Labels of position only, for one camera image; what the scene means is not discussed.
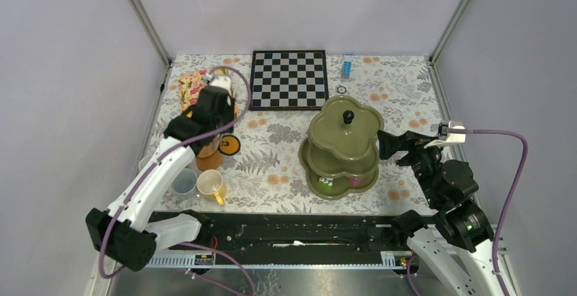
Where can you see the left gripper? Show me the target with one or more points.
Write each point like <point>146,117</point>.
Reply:
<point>230,112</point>

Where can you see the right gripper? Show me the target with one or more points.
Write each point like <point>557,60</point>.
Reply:
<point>413,141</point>

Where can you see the green three-tier serving stand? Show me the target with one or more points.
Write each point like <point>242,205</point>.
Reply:
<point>342,143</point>

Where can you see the kiwi purple cake slice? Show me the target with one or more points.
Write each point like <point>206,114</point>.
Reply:
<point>354,182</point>

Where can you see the green kiwi cake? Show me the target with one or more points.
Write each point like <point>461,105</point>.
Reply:
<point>326,183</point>

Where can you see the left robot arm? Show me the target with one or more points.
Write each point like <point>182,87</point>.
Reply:
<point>123,231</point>

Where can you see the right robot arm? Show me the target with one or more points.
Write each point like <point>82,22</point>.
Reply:
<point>448,187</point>

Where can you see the floral pastry tray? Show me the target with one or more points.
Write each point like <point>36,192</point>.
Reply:
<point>189,87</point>

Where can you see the black yellow smiley coaster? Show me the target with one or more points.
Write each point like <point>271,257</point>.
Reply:
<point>229,145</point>

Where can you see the woven rattan coaster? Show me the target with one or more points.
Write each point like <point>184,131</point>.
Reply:
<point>208,150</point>

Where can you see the orange round coaster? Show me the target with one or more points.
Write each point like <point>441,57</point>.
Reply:
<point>209,162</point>

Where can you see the black white chessboard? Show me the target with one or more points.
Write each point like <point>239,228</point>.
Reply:
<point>288,80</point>

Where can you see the grey blue cup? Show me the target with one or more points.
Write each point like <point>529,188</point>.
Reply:
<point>185,182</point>

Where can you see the blue rectangular block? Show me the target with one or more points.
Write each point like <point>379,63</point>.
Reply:
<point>346,69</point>

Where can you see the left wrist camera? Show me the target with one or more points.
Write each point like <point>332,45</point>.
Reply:
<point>220,81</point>

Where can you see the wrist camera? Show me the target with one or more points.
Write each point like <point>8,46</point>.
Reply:
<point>450,133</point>
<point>220,81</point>

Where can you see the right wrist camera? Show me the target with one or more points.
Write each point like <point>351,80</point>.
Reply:
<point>450,133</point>

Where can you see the yellow handled mug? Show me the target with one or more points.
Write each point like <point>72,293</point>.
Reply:
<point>211,184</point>

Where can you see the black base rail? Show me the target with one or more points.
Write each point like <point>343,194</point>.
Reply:
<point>301,239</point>

